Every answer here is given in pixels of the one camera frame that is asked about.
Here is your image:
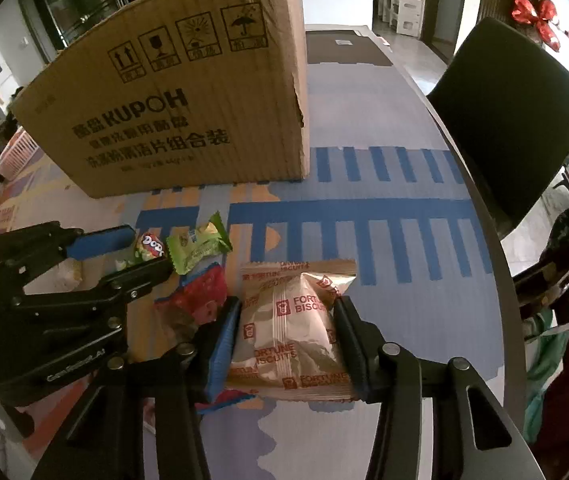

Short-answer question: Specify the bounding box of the wooden chair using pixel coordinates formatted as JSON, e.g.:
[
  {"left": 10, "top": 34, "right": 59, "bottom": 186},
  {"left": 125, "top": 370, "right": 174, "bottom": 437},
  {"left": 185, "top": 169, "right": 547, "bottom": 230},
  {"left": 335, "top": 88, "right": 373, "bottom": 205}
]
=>
[{"left": 511, "top": 240, "right": 569, "bottom": 328}]

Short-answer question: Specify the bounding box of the round colourful candy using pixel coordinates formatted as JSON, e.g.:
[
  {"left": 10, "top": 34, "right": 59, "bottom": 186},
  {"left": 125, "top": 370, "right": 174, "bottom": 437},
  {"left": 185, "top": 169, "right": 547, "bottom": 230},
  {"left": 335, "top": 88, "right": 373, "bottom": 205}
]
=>
[{"left": 136, "top": 231, "right": 166, "bottom": 262}]

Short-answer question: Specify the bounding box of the dark hallway door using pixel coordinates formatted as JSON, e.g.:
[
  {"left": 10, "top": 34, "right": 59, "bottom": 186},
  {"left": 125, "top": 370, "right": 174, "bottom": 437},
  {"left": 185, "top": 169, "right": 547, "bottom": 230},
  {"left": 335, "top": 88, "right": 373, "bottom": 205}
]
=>
[{"left": 427, "top": 0, "right": 470, "bottom": 43}]

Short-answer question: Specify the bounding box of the brown cardboard box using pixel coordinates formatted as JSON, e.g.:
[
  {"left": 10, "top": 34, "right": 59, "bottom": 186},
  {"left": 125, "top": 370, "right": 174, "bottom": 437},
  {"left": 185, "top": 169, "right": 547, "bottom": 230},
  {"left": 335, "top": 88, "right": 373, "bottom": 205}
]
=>
[{"left": 8, "top": 0, "right": 311, "bottom": 199}]

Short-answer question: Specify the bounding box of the glass sliding door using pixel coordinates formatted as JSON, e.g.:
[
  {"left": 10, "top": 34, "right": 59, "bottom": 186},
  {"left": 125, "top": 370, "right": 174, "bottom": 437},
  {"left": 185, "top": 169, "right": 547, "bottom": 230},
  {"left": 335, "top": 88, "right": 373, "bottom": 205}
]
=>
[{"left": 29, "top": 0, "right": 132, "bottom": 53}]

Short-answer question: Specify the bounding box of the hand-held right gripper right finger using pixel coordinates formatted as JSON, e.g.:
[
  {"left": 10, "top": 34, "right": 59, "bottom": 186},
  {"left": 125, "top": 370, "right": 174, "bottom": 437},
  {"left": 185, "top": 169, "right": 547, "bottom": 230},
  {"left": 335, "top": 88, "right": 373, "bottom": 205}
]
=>
[{"left": 331, "top": 296, "right": 540, "bottom": 480}]

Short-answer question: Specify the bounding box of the crimson snack packet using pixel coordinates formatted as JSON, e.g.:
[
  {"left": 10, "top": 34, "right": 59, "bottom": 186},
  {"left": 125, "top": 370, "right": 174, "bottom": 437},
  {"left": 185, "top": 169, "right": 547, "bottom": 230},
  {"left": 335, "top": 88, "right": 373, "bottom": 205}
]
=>
[{"left": 154, "top": 264, "right": 258, "bottom": 415}]

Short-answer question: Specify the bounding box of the red foil bow balloon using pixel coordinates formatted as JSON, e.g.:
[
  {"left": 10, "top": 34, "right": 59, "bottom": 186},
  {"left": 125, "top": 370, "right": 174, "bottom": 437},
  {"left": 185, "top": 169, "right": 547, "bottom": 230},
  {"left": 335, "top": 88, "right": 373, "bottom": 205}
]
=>
[{"left": 511, "top": 0, "right": 561, "bottom": 52}]

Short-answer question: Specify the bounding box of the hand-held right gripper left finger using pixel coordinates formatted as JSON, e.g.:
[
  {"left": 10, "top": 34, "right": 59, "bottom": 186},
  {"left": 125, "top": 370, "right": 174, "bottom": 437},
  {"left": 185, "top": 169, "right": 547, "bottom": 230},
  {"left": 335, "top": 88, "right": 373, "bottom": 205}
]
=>
[{"left": 32, "top": 297, "right": 244, "bottom": 480}]

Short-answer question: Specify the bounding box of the beige biscuit packet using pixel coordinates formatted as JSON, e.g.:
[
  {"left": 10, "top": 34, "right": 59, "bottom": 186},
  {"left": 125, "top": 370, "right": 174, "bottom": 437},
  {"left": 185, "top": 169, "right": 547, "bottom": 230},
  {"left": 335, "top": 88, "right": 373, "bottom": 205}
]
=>
[{"left": 225, "top": 259, "right": 357, "bottom": 403}]

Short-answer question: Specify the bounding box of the brown cardboard sheet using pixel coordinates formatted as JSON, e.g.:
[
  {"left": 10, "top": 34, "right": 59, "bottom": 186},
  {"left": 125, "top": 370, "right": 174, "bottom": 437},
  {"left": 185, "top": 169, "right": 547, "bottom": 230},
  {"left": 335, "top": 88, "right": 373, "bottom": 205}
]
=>
[{"left": 305, "top": 30, "right": 394, "bottom": 67}]

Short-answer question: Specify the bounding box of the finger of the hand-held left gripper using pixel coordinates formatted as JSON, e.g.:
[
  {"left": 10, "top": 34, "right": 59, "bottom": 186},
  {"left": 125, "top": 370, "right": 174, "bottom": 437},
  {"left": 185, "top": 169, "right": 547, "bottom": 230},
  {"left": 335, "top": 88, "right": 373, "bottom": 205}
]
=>
[
  {"left": 0, "top": 222, "right": 136, "bottom": 267},
  {"left": 12, "top": 258, "right": 172, "bottom": 320}
]

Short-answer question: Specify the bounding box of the colourful patterned table mat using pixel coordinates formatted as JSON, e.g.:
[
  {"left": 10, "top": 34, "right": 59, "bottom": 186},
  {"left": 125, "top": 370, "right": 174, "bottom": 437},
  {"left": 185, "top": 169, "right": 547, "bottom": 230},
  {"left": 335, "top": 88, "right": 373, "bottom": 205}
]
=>
[{"left": 0, "top": 25, "right": 495, "bottom": 480}]

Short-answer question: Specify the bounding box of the grey white snack packet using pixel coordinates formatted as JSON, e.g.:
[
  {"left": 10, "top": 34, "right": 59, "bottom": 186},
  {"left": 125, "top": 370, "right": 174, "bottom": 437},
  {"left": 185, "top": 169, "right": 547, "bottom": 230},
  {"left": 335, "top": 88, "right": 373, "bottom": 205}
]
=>
[{"left": 57, "top": 259, "right": 84, "bottom": 291}]

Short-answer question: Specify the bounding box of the dark chair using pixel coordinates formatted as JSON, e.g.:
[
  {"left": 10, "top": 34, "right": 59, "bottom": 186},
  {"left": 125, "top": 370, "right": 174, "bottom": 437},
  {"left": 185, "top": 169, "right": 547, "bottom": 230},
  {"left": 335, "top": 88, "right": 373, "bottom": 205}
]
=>
[{"left": 425, "top": 16, "right": 569, "bottom": 241}]

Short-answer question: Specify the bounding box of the white plastic basket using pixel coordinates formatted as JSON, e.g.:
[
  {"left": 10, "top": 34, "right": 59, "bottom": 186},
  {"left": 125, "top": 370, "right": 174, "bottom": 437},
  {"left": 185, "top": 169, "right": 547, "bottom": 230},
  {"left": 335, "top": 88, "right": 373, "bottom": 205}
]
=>
[{"left": 0, "top": 127, "right": 40, "bottom": 181}]

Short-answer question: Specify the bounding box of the white shelf unit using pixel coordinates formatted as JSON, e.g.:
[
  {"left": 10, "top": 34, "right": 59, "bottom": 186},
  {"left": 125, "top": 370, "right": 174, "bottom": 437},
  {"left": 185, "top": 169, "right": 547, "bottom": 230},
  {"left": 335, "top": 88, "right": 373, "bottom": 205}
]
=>
[{"left": 384, "top": 0, "right": 425, "bottom": 37}]

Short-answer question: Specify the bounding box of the green cloth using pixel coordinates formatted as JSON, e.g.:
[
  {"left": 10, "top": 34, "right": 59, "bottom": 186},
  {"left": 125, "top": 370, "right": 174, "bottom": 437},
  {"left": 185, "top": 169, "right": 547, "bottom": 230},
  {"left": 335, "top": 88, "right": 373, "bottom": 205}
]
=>
[{"left": 523, "top": 307, "right": 569, "bottom": 443}]

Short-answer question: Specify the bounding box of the green snack packet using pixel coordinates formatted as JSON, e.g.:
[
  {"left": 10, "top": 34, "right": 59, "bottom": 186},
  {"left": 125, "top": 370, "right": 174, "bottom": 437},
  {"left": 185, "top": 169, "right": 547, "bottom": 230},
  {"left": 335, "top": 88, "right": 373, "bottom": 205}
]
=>
[{"left": 166, "top": 211, "right": 234, "bottom": 276}]

